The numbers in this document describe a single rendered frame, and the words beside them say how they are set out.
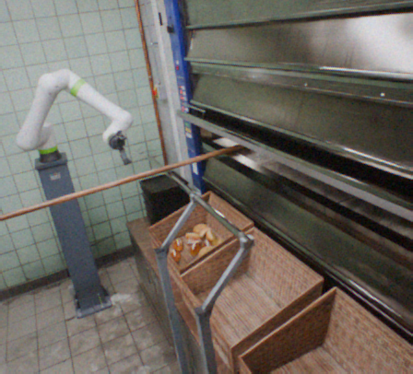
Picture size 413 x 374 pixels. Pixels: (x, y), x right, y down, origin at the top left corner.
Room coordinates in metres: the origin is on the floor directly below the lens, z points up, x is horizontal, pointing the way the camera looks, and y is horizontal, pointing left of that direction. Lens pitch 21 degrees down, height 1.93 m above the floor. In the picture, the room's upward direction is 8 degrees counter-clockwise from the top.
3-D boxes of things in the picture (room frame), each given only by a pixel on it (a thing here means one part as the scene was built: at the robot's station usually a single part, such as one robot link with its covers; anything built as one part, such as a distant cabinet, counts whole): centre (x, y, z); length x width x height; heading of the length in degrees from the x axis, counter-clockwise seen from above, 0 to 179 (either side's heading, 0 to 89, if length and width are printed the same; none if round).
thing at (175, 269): (2.05, 0.10, 0.72); 0.56 x 0.49 x 0.28; 22
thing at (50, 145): (2.48, 1.02, 1.36); 0.16 x 0.13 x 0.19; 166
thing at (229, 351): (1.50, -0.10, 0.72); 0.56 x 0.49 x 0.28; 23
